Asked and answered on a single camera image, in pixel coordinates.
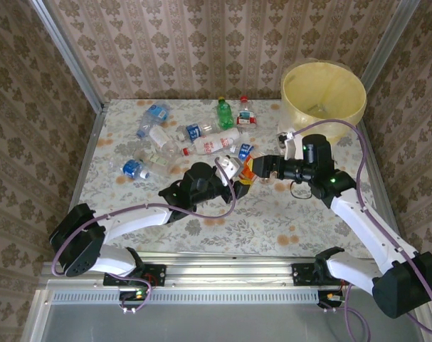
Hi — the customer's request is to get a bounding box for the grey metal panel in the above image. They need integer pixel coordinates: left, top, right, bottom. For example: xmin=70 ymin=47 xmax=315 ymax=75
xmin=33 ymin=302 xmax=421 ymax=342

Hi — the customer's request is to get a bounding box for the small blue label bottle 350mL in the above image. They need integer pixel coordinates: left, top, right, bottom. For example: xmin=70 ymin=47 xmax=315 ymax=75
xmin=236 ymin=141 xmax=255 ymax=162

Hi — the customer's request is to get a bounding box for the small circuit board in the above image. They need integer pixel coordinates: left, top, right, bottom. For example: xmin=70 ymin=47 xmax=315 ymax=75
xmin=118 ymin=287 xmax=149 ymax=303
xmin=317 ymin=290 xmax=345 ymax=308

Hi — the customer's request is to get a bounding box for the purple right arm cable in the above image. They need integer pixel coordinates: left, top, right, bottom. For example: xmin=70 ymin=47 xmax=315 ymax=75
xmin=288 ymin=119 xmax=432 ymax=334

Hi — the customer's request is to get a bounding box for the crushed bottle light blue label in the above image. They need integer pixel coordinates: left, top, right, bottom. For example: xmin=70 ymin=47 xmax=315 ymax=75
xmin=136 ymin=101 xmax=171 ymax=139

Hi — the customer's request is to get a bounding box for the clear bottle green white label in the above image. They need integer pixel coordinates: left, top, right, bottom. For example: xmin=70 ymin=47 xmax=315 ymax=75
xmin=133 ymin=148 xmax=179 ymax=176

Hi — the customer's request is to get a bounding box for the thin black wire loop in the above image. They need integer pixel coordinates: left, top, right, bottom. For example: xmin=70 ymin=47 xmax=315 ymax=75
xmin=289 ymin=180 xmax=313 ymax=200

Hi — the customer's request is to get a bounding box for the aluminium frame post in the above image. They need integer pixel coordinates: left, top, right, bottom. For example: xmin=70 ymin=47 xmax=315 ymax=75
xmin=357 ymin=0 xmax=423 ymax=94
xmin=29 ymin=0 xmax=108 ymax=112

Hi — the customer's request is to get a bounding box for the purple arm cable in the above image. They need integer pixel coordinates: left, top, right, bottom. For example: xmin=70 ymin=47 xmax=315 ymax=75
xmin=288 ymin=119 xmax=432 ymax=334
xmin=51 ymin=158 xmax=237 ymax=278

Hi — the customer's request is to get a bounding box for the ribbed bottle dark blue label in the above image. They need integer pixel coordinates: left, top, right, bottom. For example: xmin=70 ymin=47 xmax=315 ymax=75
xmin=108 ymin=158 xmax=152 ymax=180

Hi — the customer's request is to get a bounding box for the yellow plastic bin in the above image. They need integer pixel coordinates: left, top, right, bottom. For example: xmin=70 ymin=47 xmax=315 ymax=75
xmin=280 ymin=60 xmax=368 ymax=145

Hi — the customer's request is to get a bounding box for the orange label bottle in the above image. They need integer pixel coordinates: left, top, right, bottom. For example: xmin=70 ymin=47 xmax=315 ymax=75
xmin=236 ymin=155 xmax=256 ymax=181

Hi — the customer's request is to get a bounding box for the aluminium base beam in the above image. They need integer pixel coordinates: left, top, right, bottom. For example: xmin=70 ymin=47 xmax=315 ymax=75
xmin=41 ymin=251 xmax=425 ymax=290

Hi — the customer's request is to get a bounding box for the green bottle yellow cap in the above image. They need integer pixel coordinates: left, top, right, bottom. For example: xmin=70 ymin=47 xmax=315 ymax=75
xmin=216 ymin=95 xmax=237 ymax=130

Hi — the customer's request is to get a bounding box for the thin purple base cable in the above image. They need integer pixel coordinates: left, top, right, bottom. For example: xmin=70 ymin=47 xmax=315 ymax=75
xmin=119 ymin=279 xmax=155 ymax=315
xmin=322 ymin=284 xmax=370 ymax=342

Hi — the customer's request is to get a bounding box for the grey slotted cable duct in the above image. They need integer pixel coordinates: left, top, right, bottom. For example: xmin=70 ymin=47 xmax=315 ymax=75
xmin=50 ymin=287 xmax=322 ymax=306

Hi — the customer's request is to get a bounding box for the white plastic bin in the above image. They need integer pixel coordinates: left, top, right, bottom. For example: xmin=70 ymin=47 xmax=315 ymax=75
xmin=276 ymin=112 xmax=295 ymax=136

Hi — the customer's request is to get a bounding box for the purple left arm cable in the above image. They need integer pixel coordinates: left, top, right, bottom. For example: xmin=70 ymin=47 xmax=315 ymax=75
xmin=51 ymin=158 xmax=237 ymax=278

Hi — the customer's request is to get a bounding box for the long clear bottle blue label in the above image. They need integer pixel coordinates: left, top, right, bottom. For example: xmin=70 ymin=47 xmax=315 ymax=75
xmin=175 ymin=120 xmax=222 ymax=143

